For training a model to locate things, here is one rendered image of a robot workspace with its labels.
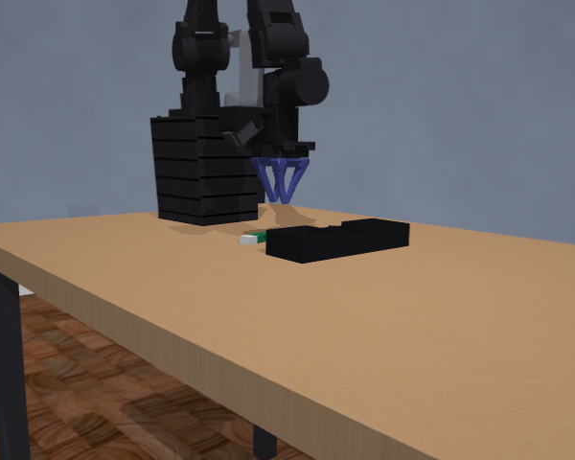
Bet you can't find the white and green eraser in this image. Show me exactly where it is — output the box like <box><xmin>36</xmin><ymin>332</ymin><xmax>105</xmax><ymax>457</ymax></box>
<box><xmin>240</xmin><ymin>232</ymin><xmax>266</xmax><ymax>245</ymax></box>

